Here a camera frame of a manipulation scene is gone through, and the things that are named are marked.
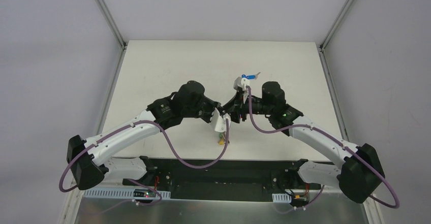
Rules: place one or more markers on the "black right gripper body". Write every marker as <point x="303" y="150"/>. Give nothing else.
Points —
<point x="238" y="108"/>

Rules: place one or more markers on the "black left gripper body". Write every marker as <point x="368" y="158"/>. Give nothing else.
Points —
<point x="211" y="111"/>

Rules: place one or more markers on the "large metal keyring with keys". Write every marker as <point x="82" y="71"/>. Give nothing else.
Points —
<point x="223" y="138"/>

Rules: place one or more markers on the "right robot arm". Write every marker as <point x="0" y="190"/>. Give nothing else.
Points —
<point x="357" y="170"/>

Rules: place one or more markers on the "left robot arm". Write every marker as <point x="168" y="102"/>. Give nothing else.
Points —
<point x="91" y="160"/>

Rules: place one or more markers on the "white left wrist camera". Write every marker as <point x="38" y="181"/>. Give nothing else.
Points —
<point x="219" y="122"/>

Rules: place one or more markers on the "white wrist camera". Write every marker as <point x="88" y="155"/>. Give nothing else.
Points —
<point x="243" y="84"/>
<point x="219" y="122"/>

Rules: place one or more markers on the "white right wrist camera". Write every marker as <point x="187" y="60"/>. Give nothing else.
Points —
<point x="243" y="84"/>

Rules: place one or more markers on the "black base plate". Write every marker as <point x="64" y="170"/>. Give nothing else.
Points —
<point x="227" y="180"/>

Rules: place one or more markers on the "right white cable duct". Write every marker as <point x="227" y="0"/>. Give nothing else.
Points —
<point x="281" y="198"/>

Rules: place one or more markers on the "white cable duct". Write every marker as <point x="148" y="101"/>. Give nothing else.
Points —
<point x="125" y="193"/>
<point x="281" y="198"/>

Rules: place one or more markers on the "right aluminium frame post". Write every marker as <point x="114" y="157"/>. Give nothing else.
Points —
<point x="336" y="24"/>

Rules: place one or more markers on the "aluminium frame post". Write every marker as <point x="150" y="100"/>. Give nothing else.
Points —
<point x="336" y="24"/>
<point x="103" y="7"/>

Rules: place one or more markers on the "left white cable duct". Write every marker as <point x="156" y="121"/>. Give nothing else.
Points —
<point x="125" y="193"/>

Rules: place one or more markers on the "left aluminium frame post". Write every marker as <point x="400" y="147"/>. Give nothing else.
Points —
<point x="103" y="7"/>

